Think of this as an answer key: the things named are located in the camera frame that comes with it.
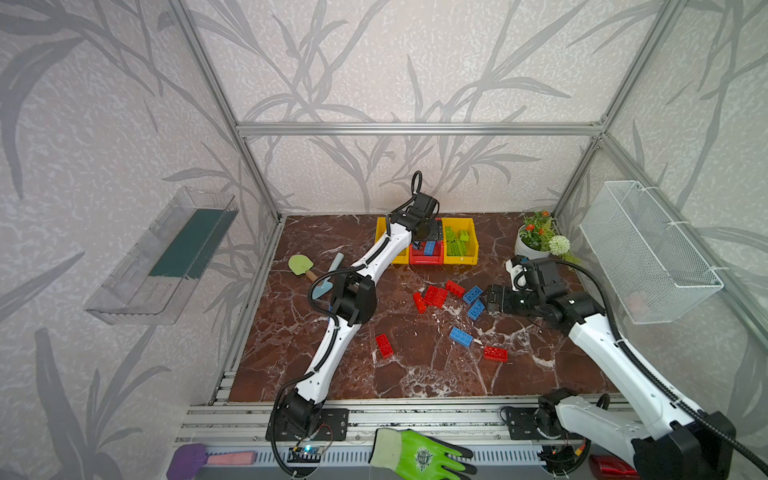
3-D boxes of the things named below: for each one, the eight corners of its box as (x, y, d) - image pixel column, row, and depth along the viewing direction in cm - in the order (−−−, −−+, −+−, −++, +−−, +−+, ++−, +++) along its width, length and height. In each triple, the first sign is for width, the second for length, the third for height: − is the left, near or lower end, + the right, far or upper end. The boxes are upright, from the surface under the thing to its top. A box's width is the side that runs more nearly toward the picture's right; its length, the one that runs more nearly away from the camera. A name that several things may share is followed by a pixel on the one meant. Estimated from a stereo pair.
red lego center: (422, 302, 98) (422, 299, 96) (428, 287, 102) (428, 284, 100) (442, 309, 97) (443, 306, 95) (447, 293, 100) (448, 290, 99)
